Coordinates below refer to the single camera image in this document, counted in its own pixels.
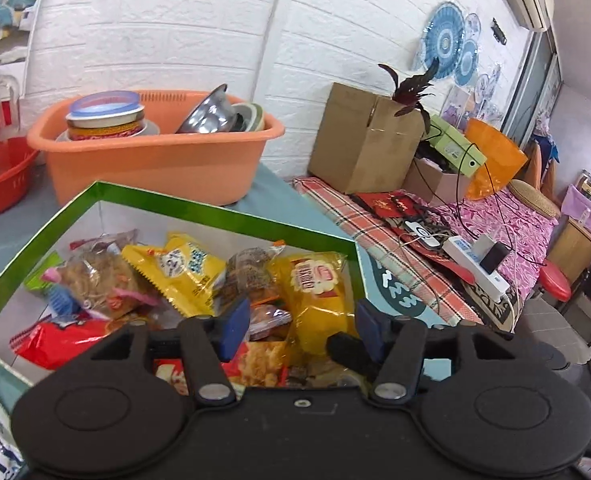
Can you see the orange plastic bag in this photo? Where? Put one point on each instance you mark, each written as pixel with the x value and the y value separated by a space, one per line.
pixel 500 160

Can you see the small clear snack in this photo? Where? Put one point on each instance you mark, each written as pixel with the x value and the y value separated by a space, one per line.
pixel 270 322

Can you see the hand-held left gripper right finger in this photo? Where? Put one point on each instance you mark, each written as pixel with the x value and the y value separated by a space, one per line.
pixel 373 330

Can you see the steel bowl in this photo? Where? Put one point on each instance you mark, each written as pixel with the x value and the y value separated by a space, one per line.
pixel 205 110

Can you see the white power strip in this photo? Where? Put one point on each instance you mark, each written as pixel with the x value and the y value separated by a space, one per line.
pixel 468 272

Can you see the green cardboard box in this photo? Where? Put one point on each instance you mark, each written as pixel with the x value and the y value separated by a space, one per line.
pixel 150 205

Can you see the black charger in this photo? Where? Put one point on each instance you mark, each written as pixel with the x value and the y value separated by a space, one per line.
pixel 494 258

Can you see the red gift packets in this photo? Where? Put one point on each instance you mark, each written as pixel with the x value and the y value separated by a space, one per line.
pixel 385 205

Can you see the blue snack packet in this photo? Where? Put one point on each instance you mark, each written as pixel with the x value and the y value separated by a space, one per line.
pixel 65 302

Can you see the medium blue patterned wall plate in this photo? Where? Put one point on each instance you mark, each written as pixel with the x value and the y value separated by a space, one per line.
pixel 466 62

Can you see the dark purple plant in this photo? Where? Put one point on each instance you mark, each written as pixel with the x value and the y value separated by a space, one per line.
pixel 410 90

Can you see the small blue patterned wall plate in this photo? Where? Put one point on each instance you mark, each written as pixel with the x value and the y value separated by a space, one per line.
pixel 472 26

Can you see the large blue patterned wall plate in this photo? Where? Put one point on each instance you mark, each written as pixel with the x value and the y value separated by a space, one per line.
pixel 441 40

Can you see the green shoebox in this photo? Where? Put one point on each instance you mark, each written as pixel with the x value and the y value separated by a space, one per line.
pixel 458 145

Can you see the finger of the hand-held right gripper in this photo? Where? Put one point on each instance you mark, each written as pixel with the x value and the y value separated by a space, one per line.
pixel 348 352

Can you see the wooden cabinet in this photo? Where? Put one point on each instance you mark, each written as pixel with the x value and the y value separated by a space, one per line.
pixel 573 250

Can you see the purple box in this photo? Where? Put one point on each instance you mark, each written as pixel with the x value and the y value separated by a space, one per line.
pixel 588 210

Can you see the clear nut packet pink edge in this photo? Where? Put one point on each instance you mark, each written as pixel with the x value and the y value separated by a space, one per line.
pixel 95 280

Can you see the large cardboard box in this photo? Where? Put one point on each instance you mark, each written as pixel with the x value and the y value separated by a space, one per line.
pixel 355 145

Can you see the bowl with blue lid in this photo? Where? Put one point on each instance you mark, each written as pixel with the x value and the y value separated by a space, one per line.
pixel 105 117

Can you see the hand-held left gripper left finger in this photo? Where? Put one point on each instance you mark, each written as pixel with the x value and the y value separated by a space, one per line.
pixel 234 327

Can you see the woven straw cushion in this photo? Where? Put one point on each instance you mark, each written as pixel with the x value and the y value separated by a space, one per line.
pixel 533 197

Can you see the white wall pipe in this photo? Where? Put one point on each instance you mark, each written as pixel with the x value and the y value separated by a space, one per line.
pixel 275 35

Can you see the orange plastic basin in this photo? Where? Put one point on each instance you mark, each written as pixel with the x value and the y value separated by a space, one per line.
pixel 150 165

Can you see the green snack packet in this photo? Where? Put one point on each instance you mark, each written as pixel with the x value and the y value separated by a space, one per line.
pixel 42 272

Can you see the red stool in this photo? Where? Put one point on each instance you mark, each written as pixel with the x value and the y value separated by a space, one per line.
pixel 555 280

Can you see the brown nut snack packet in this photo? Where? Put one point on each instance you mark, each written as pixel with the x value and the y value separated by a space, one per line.
pixel 250 272

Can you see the pale ceramic bowl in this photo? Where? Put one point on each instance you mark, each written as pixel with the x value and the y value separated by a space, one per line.
pixel 250 117

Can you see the yellow puffed snack packet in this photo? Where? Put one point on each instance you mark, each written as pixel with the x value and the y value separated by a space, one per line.
pixel 185 270

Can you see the yellow chip packet red logo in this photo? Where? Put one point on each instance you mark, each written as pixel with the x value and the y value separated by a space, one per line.
pixel 320 295

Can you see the plaid cloth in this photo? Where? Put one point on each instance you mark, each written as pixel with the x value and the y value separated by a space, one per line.
pixel 355 220

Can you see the red plastic basin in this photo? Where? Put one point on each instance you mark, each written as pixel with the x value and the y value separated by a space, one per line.
pixel 5 185

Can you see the small cardboard box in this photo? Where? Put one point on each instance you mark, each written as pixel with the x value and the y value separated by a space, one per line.
pixel 433 185

